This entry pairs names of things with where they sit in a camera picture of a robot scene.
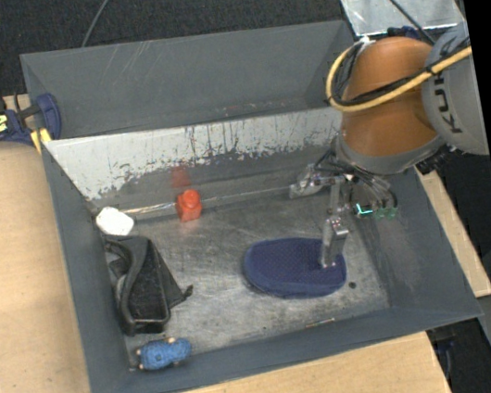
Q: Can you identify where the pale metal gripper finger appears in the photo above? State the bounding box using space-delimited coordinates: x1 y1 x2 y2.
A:
324 215 357 269
312 217 345 271

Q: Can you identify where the dark blue oval cloth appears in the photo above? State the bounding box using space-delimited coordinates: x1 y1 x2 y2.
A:
236 226 353 311

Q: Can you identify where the grey metal bin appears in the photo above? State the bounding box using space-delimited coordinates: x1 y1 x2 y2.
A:
18 0 491 393

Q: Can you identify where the small red toy bottle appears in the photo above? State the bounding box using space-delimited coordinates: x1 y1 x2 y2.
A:
172 186 206 224

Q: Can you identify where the blue toy animal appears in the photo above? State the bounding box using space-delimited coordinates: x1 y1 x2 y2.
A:
132 333 196 375

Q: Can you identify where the white rounded block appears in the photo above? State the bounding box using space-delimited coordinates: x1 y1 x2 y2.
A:
93 202 137 242

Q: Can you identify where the black strapped pouch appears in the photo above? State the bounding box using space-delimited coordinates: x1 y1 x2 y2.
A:
100 221 202 342

